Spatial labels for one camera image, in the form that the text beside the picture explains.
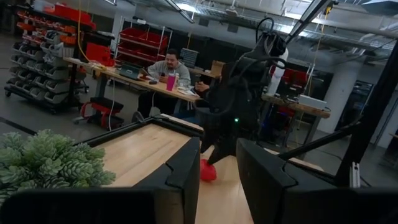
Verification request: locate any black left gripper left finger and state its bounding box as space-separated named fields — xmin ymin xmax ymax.
xmin=0 ymin=136 xmax=201 ymax=224

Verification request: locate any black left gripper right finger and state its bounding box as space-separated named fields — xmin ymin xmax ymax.
xmin=235 ymin=138 xmax=398 ymax=224

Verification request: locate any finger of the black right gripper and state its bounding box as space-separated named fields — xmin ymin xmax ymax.
xmin=206 ymin=136 xmax=239 ymax=166
xmin=200 ymin=132 xmax=219 ymax=154

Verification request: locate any red tomato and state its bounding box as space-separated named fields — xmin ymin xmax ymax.
xmin=200 ymin=158 xmax=218 ymax=182

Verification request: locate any person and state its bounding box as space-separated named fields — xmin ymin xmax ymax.
xmin=174 ymin=80 xmax=219 ymax=125
xmin=136 ymin=48 xmax=192 ymax=119

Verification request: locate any cardboard box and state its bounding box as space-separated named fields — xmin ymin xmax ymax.
xmin=210 ymin=60 xmax=226 ymax=77

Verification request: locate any pink tumbler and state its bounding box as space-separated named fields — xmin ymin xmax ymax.
xmin=165 ymin=73 xmax=178 ymax=92

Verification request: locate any wooden work table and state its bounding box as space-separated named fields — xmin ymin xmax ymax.
xmin=63 ymin=57 xmax=201 ymax=125
xmin=261 ymin=93 xmax=331 ymax=147

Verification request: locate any grey drawer cabinet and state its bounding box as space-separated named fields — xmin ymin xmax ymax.
xmin=180 ymin=47 xmax=200 ymax=68

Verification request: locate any white box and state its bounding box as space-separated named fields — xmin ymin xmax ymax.
xmin=298 ymin=94 xmax=327 ymax=110

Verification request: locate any red and black cart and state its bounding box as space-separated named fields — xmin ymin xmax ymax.
xmin=73 ymin=96 xmax=125 ymax=131

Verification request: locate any laptop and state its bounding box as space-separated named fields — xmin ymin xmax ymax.
xmin=119 ymin=63 xmax=142 ymax=81

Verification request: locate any white rack with red bins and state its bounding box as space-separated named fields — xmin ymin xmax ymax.
xmin=114 ymin=17 xmax=174 ymax=68

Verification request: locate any black equipment cabinet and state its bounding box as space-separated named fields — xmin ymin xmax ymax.
xmin=335 ymin=80 xmax=374 ymax=131

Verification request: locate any green succulent plant in pot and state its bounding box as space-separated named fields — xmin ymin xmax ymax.
xmin=0 ymin=129 xmax=116 ymax=208

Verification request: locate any red storage bin stack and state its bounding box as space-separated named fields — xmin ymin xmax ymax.
xmin=85 ymin=42 xmax=115 ymax=67

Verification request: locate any shelf rack with storage bins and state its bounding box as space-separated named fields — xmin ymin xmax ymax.
xmin=3 ymin=0 xmax=97 ymax=114

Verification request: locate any white cable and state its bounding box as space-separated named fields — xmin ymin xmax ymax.
xmin=107 ymin=77 xmax=116 ymax=131

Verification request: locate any yellow hanging cable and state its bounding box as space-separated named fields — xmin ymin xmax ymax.
xmin=76 ymin=0 xmax=106 ymax=71

